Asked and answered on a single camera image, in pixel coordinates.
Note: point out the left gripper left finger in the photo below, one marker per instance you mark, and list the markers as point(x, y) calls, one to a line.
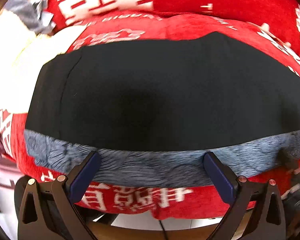
point(35, 220)

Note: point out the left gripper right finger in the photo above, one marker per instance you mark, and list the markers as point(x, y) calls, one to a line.
point(267, 220)

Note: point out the black fleece-lined pants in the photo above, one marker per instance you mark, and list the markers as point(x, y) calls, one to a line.
point(152, 108)

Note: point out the red wedding quilt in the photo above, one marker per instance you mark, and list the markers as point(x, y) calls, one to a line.
point(183, 202)

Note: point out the white bed sheet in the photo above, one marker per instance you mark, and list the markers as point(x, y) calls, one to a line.
point(22, 55)

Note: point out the grey crumpled cloth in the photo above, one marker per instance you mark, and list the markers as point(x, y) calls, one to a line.
point(33, 14)

